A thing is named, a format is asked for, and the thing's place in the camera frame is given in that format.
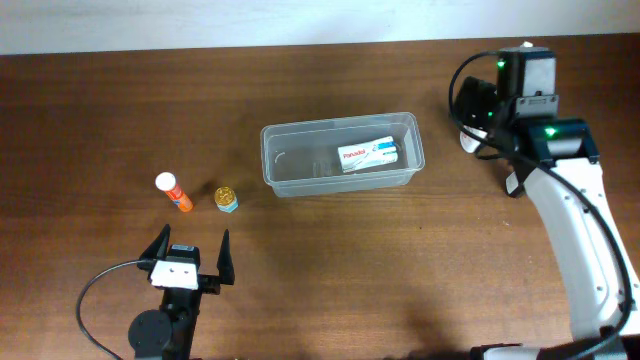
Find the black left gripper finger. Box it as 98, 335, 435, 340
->
139, 224, 171, 260
216, 229, 235, 285

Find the white Panadol medicine box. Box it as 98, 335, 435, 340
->
337, 136, 399, 173

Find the white translucent spray bottle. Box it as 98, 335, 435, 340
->
460, 126, 487, 153

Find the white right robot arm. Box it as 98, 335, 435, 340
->
448, 45, 639, 359

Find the clear plastic container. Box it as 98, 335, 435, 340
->
261, 112, 425, 197

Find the small jar gold lid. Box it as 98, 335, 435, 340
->
214, 186, 238, 213

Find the orange tube white cap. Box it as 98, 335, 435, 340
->
155, 172, 193, 212

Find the black left camera cable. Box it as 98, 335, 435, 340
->
75, 259, 151, 360

